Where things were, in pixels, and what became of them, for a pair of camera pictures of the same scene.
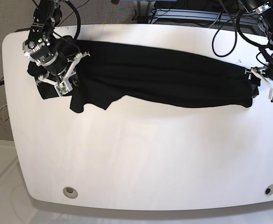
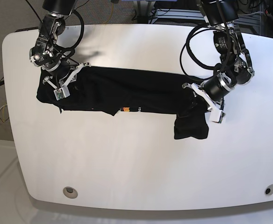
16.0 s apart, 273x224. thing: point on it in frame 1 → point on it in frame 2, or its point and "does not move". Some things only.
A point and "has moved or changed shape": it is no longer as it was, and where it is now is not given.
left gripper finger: (75, 81) → (75, 87)
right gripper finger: (255, 90) → (185, 113)
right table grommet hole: (270, 189) does not move
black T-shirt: (100, 73) has moved or changed shape
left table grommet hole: (70, 192) does not move
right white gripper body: (259, 73) → (199, 90)
